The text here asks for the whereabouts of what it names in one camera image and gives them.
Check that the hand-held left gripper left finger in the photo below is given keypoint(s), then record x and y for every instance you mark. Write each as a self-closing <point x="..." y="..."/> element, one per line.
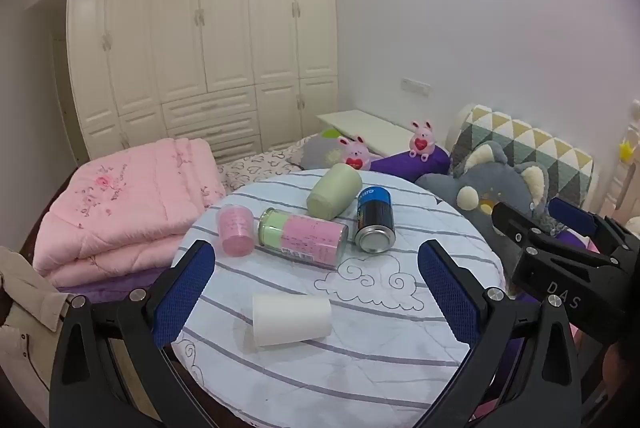
<point x="182" y="293"/>

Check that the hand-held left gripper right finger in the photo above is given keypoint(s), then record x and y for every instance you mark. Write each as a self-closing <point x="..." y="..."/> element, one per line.
<point x="450" y="293"/>

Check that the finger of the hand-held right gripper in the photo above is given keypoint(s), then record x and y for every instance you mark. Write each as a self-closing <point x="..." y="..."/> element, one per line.
<point x="515" y="220"/>
<point x="572" y="212"/>

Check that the white cup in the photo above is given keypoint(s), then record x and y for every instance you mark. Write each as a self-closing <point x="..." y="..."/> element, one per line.
<point x="290" y="320"/>

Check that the pink cup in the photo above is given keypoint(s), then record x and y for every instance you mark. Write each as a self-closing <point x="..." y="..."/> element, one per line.
<point x="236" y="230"/>

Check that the green cup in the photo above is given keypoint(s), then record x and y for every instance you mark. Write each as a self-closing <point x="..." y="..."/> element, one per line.
<point x="332" y="190"/>

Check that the grey plush toy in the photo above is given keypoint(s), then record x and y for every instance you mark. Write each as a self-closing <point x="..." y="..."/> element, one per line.
<point x="495" y="183"/>

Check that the triangle patterned headboard cushion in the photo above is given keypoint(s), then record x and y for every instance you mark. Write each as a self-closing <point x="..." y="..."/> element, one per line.
<point x="545" y="147"/>

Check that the yellow star ornament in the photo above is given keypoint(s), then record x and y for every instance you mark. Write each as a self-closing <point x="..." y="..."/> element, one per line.
<point x="626" y="151"/>

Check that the striped round tablecloth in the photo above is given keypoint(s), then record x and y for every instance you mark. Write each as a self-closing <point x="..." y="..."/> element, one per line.
<point x="370" y="348"/>

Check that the blue and black can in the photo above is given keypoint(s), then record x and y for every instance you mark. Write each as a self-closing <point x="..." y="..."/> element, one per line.
<point x="375" y="218"/>

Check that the pink folded quilt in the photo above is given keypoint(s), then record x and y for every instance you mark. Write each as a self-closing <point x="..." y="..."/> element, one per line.
<point x="125" y="203"/>

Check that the pink bunny toy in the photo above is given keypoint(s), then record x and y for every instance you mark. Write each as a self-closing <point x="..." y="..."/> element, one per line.
<point x="356" y="152"/>
<point x="421" y="141"/>

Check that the purple pillow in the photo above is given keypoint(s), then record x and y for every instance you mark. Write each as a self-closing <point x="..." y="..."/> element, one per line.
<point x="400" y="165"/>

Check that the clear tube of cups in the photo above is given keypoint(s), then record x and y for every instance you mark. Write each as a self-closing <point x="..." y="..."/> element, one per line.
<point x="305" y="238"/>

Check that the heart print bed sheet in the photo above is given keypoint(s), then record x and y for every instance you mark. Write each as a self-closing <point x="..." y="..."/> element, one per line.
<point x="260" y="167"/>

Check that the beige jacket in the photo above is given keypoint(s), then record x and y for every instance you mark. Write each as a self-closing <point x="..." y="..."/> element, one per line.
<point x="27" y="323"/>

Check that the white bedside table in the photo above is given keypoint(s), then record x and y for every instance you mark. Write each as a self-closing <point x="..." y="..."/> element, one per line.
<point x="365" y="125"/>

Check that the grey flower pillow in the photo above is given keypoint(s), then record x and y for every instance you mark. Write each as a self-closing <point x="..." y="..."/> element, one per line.
<point x="317" y="150"/>

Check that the cream wardrobe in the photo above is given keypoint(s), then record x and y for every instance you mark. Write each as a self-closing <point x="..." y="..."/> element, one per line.
<point x="200" y="32"/>

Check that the white bed frame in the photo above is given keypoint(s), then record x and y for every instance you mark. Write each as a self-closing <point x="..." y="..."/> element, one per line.
<point x="625" y="188"/>

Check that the white wall socket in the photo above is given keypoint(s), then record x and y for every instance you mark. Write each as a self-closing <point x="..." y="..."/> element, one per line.
<point x="415" y="85"/>

